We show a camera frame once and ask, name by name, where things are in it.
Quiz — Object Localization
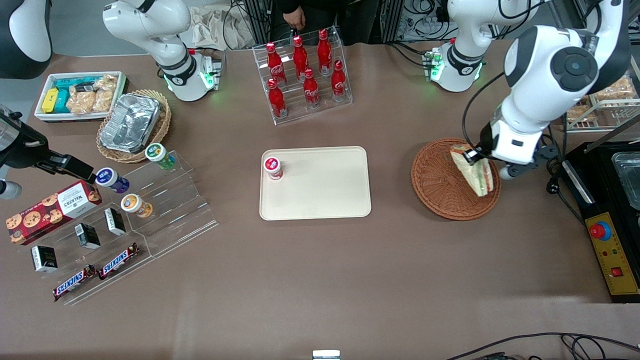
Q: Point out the person's right hand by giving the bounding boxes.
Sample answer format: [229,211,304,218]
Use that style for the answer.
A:
[282,7,307,31]

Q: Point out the red emergency stop button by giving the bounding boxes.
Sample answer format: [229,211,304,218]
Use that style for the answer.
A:
[589,220,613,242]

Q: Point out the red-lid small can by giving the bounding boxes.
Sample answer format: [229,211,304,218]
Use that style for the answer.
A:
[263,156,284,181]

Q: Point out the black power cable with plug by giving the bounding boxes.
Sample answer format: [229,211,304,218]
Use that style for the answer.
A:
[546,172,589,229]

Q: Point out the black cable bundle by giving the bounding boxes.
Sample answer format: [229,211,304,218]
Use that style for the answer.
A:
[387,0,454,69]

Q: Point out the red cola bottle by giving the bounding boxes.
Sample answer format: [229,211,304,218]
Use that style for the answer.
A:
[316,29,334,76]
[302,68,321,110]
[330,60,348,103]
[266,79,289,120]
[292,36,310,81]
[265,42,288,87]

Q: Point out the white plastic bin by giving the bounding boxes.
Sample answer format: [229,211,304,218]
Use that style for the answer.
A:
[34,71,129,124]

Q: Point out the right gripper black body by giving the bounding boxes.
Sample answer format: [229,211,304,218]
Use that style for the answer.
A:
[0,113,50,169]

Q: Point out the black appliance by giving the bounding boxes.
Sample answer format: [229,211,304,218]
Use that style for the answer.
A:
[557,141,640,304]

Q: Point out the aluminium foil tray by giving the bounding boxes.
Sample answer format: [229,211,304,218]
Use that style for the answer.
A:
[99,93,161,154]

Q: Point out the person in black clothing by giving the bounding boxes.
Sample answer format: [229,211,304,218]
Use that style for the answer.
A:
[272,0,353,46]

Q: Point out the white wire rack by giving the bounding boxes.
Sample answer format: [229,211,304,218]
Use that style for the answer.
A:
[565,75,640,133]

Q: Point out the black metal frame post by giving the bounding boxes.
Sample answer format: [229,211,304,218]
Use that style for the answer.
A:
[243,0,274,47]
[382,0,404,44]

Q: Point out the clear acrylic stepped stand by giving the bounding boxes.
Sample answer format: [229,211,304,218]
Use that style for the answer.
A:
[112,150,219,259]
[20,192,153,307]

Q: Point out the steel pan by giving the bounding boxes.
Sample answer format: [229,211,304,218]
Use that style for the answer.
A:
[611,152,640,211]

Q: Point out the clear acrylic bottle rack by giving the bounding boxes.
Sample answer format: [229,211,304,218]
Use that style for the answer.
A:
[252,26,354,126]

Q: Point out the yellow small box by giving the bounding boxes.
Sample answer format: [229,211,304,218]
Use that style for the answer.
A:
[42,88,60,114]

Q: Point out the orange small can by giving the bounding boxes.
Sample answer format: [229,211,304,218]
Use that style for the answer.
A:
[120,193,154,219]

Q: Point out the small black box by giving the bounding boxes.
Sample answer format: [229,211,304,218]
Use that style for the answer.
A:
[31,245,59,274]
[104,207,127,237]
[74,223,101,250]

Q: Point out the yellow control panel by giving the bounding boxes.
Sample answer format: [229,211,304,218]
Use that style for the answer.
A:
[585,212,640,297]

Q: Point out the clear cracker bag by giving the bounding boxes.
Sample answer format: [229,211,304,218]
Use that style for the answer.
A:
[66,90,97,116]
[92,74,119,113]

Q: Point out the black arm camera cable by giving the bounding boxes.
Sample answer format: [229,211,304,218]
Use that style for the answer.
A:
[461,73,505,151]

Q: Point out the round brown wicker basket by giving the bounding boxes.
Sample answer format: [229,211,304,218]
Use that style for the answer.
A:
[411,138,502,221]

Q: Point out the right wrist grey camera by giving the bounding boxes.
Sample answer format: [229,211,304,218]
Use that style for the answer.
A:
[0,180,23,201]

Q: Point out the clear snack bag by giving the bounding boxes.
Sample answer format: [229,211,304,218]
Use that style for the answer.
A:
[566,102,599,124]
[592,76,637,102]

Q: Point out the green-lid small can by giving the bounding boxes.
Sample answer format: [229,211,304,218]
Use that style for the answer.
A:
[145,143,177,171]

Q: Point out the red cookie box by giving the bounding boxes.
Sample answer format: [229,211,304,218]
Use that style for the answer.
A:
[6,180,103,246]

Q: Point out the beige plastic tray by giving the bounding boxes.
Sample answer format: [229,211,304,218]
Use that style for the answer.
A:
[259,146,372,221]

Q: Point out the triangular sandwich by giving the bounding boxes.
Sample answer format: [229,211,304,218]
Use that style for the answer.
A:
[449,144,496,198]

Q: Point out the crumpled beige bag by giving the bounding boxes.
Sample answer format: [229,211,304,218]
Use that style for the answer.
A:
[179,4,247,51]

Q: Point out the black looped cable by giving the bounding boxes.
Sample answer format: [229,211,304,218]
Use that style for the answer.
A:
[445,331,640,360]

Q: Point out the Snickers chocolate bar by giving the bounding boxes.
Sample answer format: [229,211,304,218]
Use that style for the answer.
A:
[97,243,141,281]
[52,265,99,303]

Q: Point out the oval light wicker basket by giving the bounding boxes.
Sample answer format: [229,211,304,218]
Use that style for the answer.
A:
[96,89,172,164]

